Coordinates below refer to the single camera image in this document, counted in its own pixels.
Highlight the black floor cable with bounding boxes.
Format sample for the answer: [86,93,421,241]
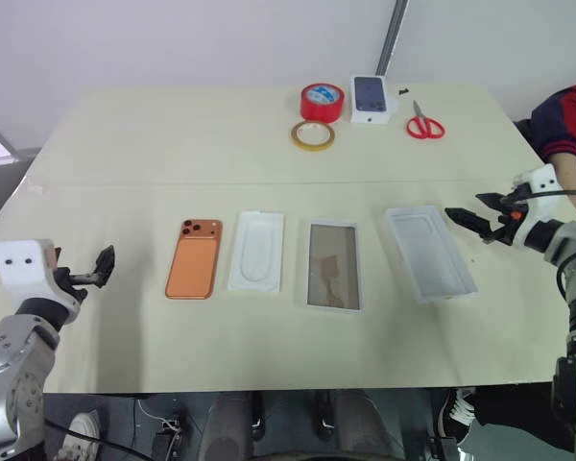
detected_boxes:
[41,416,148,460]

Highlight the yellow tape roll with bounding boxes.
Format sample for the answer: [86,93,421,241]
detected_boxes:
[288,119,338,153]

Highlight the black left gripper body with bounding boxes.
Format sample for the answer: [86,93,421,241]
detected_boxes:
[52,247,102,303]

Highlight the red handled scissors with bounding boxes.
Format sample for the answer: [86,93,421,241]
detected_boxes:
[405,99,447,141]

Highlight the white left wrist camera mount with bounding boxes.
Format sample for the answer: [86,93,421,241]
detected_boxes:
[0,237,85,322]

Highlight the white smartphone retail box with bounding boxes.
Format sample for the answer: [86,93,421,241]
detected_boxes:
[349,73,397,127]

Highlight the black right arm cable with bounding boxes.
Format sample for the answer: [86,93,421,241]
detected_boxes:
[516,188,576,303]

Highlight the grey metal frame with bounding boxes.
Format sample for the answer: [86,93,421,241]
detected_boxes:
[0,111,24,170]

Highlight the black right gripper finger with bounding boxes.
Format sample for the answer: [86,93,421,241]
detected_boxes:
[444,206,498,242]
[475,191,514,209]

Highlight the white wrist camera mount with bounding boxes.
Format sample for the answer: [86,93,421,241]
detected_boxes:
[0,237,85,322]
[510,163,565,252]

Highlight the phone box with brown insert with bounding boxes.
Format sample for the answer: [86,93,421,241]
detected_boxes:
[294,217,367,315]

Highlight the black table leg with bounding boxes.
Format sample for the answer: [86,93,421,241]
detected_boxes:
[313,390,336,444]
[250,391,266,444]

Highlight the grey aluminium post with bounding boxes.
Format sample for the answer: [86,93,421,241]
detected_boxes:
[375,0,410,78]

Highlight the orange smartphone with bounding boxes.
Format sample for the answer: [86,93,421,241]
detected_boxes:
[164,217,224,301]

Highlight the white floor cable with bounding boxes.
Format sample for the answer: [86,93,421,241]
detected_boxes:
[135,397,185,436]

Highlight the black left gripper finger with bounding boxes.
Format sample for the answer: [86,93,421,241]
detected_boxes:
[93,244,117,290]

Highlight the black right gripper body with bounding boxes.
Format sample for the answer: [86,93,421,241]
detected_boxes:
[489,184,530,247]

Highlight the person in navy red jacket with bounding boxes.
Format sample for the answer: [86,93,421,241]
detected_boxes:
[514,83,576,213]

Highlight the white moulded tray insert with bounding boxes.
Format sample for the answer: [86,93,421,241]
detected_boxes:
[227,208,286,294]

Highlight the red tape roll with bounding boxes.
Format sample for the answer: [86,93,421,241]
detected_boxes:
[299,82,348,127]

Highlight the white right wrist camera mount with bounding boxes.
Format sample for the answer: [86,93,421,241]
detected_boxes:
[510,163,565,252]

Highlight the white empty box base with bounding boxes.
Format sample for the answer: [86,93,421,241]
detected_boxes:
[384,205,479,306]

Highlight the black and white sneaker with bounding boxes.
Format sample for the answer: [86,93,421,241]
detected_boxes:
[435,387,477,445]

